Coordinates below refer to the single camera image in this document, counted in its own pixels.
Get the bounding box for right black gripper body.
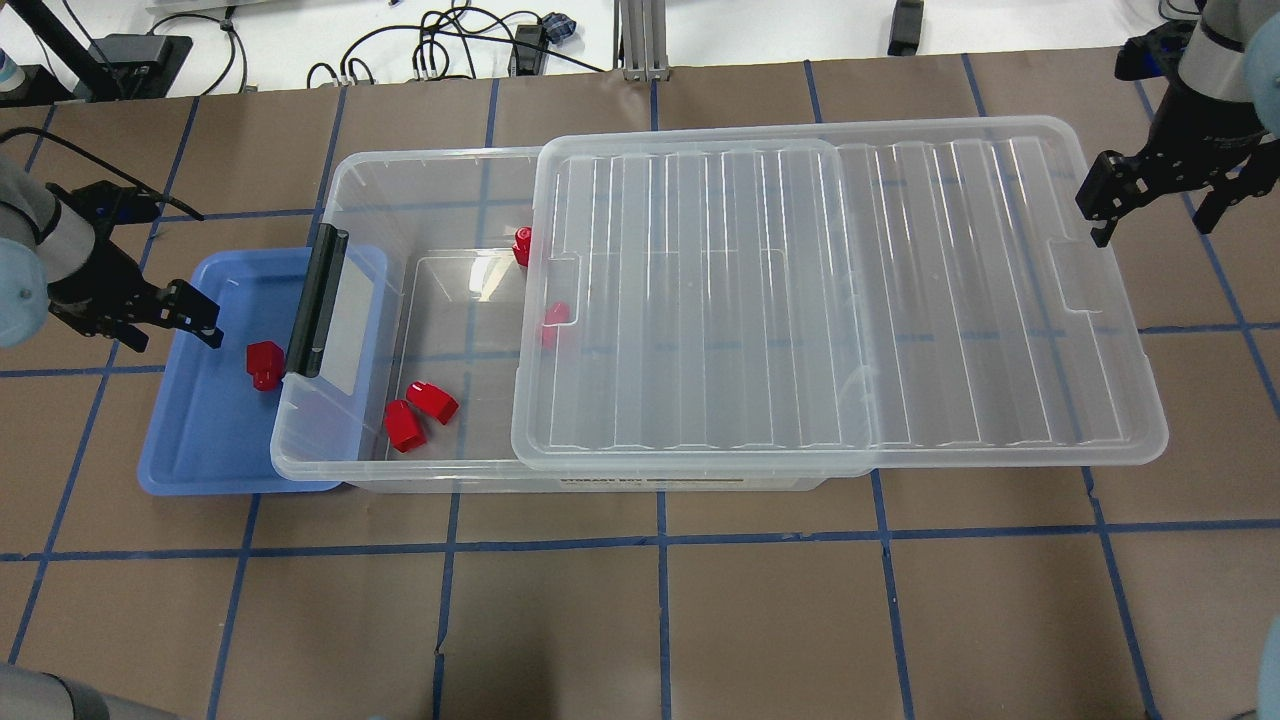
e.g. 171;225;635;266
1076;85;1279;222

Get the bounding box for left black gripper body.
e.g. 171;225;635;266
47;181;196;340

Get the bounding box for red block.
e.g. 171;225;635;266
244;340;285;393
539;301;572;351
383;398;428;454
511;225;532;268
404;380;460;427

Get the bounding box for clear plastic box lid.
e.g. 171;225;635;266
511;115;1169;480

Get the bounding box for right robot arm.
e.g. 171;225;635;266
1076;1;1279;249

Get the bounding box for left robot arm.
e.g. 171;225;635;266
1;158;224;352

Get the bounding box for clear plastic storage box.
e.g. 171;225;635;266
271;146;822;495

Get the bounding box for blue plastic tray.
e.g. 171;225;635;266
137;246;388;496

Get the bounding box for black power adapter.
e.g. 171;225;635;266
86;33;195;100

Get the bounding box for black device on table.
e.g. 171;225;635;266
886;0;925;56

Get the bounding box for red block top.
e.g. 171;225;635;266
511;225;532;268

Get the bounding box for black box latch handle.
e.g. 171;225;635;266
285;223;349;378

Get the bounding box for black cables bundle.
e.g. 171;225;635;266
305;0;608;88

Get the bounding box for aluminium frame post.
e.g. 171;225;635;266
614;0;671;82

